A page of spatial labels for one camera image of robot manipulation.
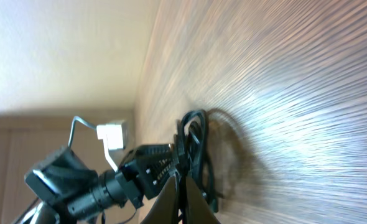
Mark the black USB cable bundle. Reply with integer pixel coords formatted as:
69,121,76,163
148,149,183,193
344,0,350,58
172,109,220,215

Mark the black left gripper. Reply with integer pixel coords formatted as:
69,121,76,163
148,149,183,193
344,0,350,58
24,144,172,220

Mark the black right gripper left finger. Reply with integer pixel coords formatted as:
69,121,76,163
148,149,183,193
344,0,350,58
141,176,179,224

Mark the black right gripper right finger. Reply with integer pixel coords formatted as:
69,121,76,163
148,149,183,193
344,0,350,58
185,177,220,224

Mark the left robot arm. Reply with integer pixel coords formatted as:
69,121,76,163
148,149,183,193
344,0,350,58
19,144,172,223

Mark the black left camera cable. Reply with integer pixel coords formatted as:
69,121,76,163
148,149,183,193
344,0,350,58
67,115,98,149

